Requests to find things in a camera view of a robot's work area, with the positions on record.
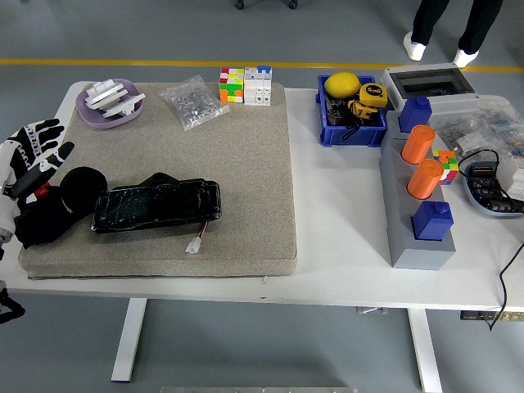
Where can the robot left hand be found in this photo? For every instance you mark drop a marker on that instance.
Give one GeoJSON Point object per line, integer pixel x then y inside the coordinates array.
{"type": "Point", "coordinates": [28, 151]}

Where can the black display panel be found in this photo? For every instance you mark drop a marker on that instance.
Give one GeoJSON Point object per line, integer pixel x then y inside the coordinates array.
{"type": "Point", "coordinates": [155, 204]}

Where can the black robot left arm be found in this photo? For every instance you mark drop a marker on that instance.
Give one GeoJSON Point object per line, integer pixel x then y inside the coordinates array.
{"type": "Point", "coordinates": [16, 309]}

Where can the purple tray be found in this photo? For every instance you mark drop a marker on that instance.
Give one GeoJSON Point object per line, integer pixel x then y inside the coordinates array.
{"type": "Point", "coordinates": [94, 119]}

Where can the stacked white plastic plates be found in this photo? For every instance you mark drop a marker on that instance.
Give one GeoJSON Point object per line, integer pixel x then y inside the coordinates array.
{"type": "Point", "coordinates": [102, 92]}

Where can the clear bag of screws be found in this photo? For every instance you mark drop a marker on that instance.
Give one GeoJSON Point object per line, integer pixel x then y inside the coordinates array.
{"type": "Point", "coordinates": [192, 104]}

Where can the grey-brown mat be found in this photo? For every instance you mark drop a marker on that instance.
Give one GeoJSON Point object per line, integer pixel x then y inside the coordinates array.
{"type": "Point", "coordinates": [204, 155]}

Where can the large multicoloured puzzle cube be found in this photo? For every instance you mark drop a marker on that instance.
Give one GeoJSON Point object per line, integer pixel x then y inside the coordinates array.
{"type": "Point", "coordinates": [231, 88]}

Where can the white table leg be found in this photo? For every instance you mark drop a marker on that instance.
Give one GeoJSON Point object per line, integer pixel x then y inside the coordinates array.
{"type": "Point", "coordinates": [425, 352]}
{"type": "Point", "coordinates": [129, 340]}

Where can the white and blue block cube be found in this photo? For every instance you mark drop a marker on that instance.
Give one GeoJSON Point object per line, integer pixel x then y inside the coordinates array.
{"type": "Point", "coordinates": [258, 88]}

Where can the black chair caster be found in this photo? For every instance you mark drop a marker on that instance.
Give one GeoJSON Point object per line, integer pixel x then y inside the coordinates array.
{"type": "Point", "coordinates": [240, 4]}
{"type": "Point", "coordinates": [292, 4]}

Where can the yellow ball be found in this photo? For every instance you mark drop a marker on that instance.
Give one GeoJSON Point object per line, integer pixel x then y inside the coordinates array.
{"type": "Point", "coordinates": [341, 84]}

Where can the blue plastic bin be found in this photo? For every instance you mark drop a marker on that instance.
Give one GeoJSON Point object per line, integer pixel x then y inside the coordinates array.
{"type": "Point", "coordinates": [352, 137]}

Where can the yellow and black tool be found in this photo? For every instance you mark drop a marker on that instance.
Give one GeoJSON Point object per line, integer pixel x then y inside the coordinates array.
{"type": "Point", "coordinates": [360, 109]}

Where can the yellow round tape measure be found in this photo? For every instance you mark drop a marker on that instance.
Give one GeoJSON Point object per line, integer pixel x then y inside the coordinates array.
{"type": "Point", "coordinates": [372, 94]}

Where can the blue square block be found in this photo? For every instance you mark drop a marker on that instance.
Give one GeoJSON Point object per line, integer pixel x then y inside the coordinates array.
{"type": "Point", "coordinates": [432, 223]}
{"type": "Point", "coordinates": [415, 114]}

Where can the orange cylinder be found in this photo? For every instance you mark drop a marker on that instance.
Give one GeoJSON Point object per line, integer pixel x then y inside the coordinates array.
{"type": "Point", "coordinates": [417, 145]}
{"type": "Point", "coordinates": [423, 180]}

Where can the grey block holder base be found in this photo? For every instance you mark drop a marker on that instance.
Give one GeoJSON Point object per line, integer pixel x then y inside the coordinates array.
{"type": "Point", "coordinates": [421, 256]}

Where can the small multicoloured puzzle cube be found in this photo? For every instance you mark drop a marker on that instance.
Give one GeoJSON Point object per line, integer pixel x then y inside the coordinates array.
{"type": "Point", "coordinates": [448, 163]}

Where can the person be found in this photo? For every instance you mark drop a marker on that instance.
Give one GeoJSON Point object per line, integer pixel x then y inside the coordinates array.
{"type": "Point", "coordinates": [430, 16]}

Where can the clear bag of small parts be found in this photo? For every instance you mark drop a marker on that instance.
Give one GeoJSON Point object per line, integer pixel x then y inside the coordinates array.
{"type": "Point", "coordinates": [458, 133]}
{"type": "Point", "coordinates": [503, 118]}

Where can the blue-grey tray of electronics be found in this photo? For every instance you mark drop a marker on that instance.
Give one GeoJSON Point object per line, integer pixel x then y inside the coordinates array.
{"type": "Point", "coordinates": [483, 210]}

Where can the black power strip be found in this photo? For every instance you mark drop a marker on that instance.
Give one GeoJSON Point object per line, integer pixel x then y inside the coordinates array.
{"type": "Point", "coordinates": [475, 315]}

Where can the translucent white plastic box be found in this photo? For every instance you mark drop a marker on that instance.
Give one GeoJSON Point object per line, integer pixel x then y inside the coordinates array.
{"type": "Point", "coordinates": [511, 176]}

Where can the white plastic bracket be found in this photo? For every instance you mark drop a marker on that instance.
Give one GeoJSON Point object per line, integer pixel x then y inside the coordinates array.
{"type": "Point", "coordinates": [127, 102]}

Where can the metal table bracket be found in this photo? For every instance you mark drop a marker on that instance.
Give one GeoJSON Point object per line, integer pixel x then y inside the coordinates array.
{"type": "Point", "coordinates": [371, 310]}

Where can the grey electrical enclosure box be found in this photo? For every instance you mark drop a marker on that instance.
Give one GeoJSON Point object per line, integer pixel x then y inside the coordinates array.
{"type": "Point", "coordinates": [450, 104]}

